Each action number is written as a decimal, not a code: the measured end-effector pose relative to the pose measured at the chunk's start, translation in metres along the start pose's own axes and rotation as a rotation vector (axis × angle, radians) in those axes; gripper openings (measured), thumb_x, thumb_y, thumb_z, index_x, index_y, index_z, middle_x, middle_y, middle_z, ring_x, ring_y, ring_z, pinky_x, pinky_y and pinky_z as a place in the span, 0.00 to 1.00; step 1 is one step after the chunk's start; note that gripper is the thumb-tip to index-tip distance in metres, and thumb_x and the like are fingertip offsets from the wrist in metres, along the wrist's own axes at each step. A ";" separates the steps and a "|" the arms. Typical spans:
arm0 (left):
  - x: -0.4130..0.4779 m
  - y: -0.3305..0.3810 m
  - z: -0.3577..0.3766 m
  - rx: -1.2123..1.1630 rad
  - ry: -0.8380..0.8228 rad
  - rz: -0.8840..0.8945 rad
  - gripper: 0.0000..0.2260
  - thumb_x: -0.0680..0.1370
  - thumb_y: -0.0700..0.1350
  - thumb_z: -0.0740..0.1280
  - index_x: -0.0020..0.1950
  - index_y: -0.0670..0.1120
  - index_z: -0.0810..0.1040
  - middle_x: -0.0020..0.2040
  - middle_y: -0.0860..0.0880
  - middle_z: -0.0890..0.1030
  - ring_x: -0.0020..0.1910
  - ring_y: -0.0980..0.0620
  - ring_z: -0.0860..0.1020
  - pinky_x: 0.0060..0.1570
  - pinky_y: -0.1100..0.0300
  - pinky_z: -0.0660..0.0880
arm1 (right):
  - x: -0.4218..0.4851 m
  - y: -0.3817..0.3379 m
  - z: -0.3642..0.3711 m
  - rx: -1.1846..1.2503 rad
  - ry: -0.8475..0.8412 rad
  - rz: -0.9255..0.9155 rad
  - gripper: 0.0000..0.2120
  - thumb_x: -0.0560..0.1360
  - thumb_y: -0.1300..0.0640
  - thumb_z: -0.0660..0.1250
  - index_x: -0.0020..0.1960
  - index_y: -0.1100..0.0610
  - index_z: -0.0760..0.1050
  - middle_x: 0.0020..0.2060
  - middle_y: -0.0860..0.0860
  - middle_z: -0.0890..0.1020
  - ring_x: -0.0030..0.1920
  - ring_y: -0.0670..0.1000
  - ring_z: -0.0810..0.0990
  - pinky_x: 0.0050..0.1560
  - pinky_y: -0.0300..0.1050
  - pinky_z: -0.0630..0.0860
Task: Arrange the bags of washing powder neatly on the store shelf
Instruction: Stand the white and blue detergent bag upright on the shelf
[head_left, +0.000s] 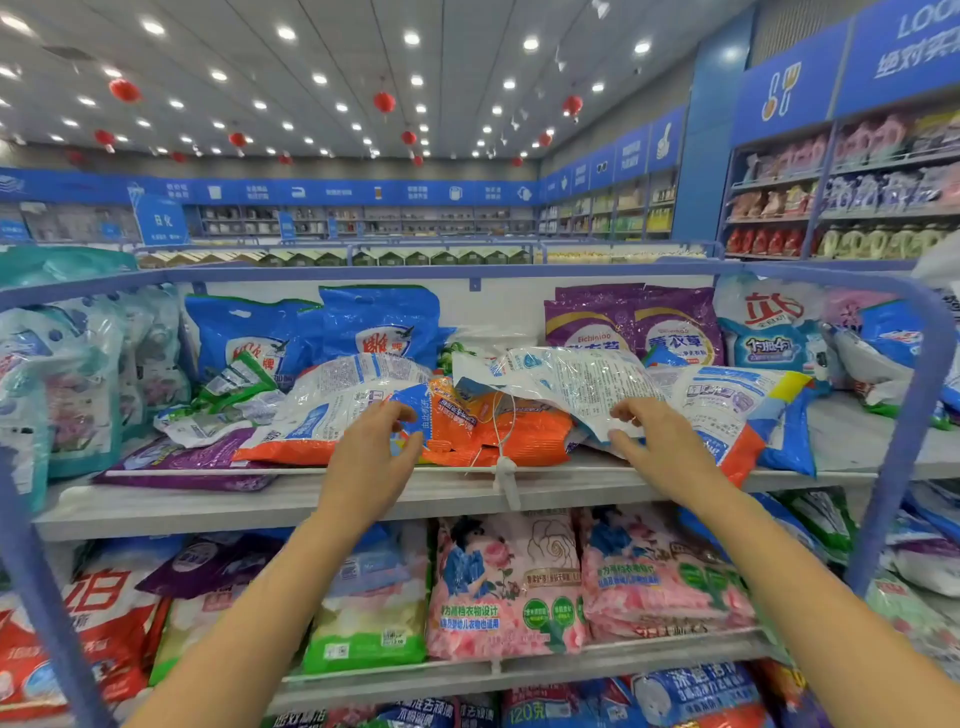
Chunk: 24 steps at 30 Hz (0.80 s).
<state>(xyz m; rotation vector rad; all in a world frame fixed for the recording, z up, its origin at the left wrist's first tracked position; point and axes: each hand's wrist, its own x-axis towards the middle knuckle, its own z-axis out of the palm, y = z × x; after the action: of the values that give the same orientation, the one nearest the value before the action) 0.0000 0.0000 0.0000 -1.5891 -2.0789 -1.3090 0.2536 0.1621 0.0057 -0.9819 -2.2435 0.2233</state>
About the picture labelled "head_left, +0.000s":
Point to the person's left hand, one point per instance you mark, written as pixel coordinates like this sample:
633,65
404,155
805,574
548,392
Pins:
360,472

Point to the person's right hand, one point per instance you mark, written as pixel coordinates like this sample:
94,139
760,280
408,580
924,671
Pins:
675,457

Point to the pink floral detergent bag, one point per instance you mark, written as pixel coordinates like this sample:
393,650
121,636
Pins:
652,577
502,592

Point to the grey blue-framed shelf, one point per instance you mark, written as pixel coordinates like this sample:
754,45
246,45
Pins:
225,510

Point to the white security tag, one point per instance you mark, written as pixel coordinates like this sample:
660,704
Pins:
508,480

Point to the orange yellow-swirl detergent bag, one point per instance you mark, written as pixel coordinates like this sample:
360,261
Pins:
517,439

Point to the green leaf-print detergent bag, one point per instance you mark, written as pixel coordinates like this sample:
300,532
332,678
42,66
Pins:
825,517

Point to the blue white detergent bag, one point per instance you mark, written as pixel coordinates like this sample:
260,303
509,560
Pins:
765,315

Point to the purple Eichimoo lavender bag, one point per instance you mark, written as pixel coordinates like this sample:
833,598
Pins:
202,562

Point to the red white Libai bags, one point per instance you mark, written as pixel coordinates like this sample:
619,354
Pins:
97,630

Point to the plain white detergent bag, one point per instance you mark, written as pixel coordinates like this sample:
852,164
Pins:
937,270

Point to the person's right forearm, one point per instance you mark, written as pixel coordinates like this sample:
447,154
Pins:
810,600

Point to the person's left forearm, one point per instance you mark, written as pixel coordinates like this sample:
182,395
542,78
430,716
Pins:
262,622

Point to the row of house-shaped cartons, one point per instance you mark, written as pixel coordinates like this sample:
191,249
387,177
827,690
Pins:
337,259

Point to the row of red bottles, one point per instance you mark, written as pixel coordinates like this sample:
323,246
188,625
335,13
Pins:
765,241

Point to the small blue aisle sign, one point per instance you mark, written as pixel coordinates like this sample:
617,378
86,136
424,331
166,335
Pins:
287,225

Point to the row of pale yellow bottles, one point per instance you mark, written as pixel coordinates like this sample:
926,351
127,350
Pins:
877,241

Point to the blue hanging aisle sign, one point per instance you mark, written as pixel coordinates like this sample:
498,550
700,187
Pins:
161,220

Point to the row of pink packets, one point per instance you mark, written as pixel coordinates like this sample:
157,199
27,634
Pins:
795,157

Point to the group of red lanterns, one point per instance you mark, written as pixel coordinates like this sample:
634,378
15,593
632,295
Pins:
124,90

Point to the blue icon header signs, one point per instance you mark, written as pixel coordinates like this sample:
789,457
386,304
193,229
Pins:
900,52

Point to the group of ceiling spotlights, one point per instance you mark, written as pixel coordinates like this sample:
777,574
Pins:
154,28

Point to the blue back wall sign band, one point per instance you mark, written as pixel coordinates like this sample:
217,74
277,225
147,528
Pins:
337,193

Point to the blue side wall sign band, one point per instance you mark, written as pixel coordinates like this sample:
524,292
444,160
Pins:
630,154

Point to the blue wall column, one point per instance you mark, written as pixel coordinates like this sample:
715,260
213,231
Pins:
712,135

